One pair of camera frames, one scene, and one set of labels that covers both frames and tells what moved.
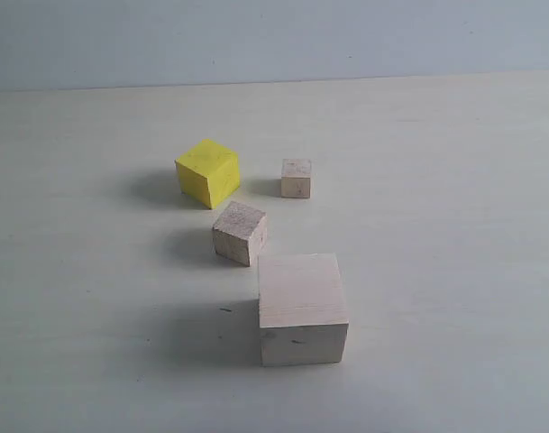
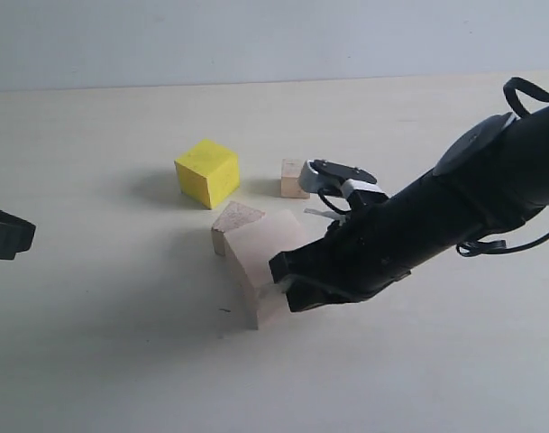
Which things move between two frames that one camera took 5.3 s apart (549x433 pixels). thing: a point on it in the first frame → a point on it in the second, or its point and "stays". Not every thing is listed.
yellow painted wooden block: x=208 y=172 stays
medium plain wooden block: x=240 y=232 stays
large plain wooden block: x=303 y=308 → x=252 y=244
